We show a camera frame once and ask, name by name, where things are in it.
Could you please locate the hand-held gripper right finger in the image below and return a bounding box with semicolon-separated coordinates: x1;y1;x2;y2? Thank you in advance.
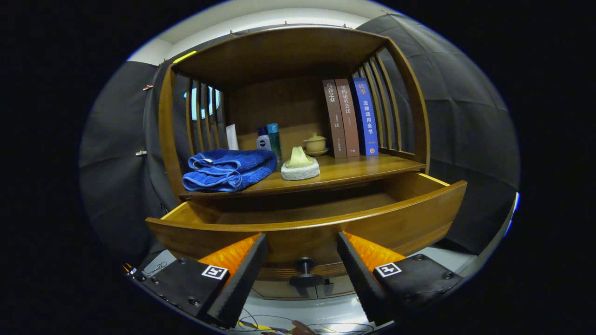
337;231;465;326

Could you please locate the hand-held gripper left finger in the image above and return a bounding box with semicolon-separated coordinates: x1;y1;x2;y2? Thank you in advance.
140;233;270;328

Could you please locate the wooden drawer with black knob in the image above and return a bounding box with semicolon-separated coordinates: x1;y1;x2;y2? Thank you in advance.
146;172;468;288

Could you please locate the wooden cabinet door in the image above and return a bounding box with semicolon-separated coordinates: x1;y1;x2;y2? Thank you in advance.
317;278;359;298
251;279;318;300

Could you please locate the wooden countertop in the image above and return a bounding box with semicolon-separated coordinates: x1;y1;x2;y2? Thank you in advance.
179;154;427;201

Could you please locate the wooden cabinet with slatted sides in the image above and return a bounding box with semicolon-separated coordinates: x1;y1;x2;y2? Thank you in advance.
158;26;431;301

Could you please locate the folded blue towel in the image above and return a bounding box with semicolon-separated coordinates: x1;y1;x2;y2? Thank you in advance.
182;148;278;193

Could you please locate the beige lidded teacup with saucer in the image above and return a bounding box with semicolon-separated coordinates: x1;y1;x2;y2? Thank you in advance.
303;132;329;157

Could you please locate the teal bottle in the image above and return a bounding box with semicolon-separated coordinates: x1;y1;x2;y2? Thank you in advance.
266;123;283;161

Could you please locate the dark brown book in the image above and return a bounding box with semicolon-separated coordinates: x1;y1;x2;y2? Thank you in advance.
322;79;348;159

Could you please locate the reddish brown book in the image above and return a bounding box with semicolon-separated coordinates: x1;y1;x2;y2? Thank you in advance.
334;78;360;157

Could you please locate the blue book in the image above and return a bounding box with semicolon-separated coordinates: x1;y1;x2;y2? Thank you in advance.
352;77;379;156

